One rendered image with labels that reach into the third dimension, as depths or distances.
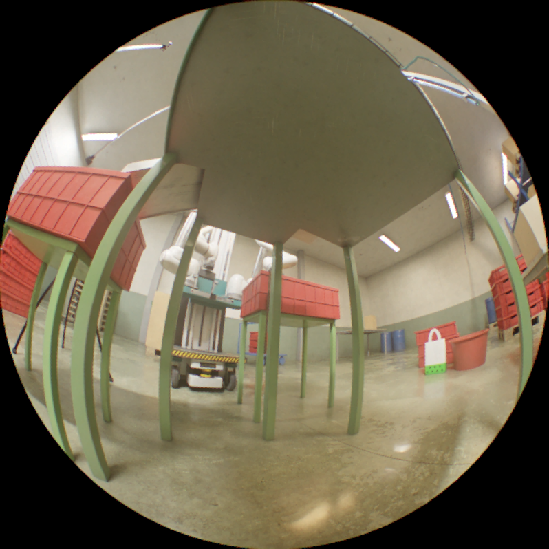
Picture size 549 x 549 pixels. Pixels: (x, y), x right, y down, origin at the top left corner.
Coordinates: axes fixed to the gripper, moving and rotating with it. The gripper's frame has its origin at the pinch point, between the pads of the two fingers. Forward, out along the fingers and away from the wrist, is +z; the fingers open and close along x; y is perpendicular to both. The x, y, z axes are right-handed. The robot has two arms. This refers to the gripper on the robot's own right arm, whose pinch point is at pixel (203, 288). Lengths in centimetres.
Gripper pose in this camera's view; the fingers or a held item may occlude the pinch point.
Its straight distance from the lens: 126.5
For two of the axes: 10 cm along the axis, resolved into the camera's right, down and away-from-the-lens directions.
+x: -7.9, -2.9, -5.4
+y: -6.1, 3.1, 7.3
